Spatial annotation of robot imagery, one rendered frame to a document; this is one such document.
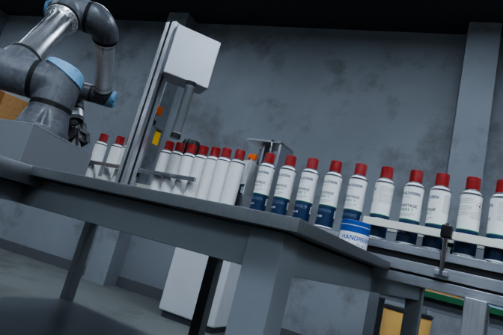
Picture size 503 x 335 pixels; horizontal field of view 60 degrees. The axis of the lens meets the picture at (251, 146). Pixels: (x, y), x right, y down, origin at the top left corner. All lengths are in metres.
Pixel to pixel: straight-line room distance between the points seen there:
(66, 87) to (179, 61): 0.42
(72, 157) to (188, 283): 3.10
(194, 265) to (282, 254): 3.65
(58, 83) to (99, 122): 5.06
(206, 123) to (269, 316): 4.93
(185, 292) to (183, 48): 3.04
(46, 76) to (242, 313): 0.94
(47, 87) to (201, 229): 0.77
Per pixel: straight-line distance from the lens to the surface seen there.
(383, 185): 1.24
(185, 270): 4.33
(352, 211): 1.25
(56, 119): 1.34
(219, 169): 1.46
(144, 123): 1.55
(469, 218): 1.20
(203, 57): 1.62
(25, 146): 1.21
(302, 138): 5.03
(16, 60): 1.42
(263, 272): 0.66
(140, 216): 0.82
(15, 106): 1.95
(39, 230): 6.56
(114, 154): 1.83
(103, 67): 1.85
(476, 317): 1.03
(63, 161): 1.30
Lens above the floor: 0.77
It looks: 13 degrees up
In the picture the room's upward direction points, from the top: 14 degrees clockwise
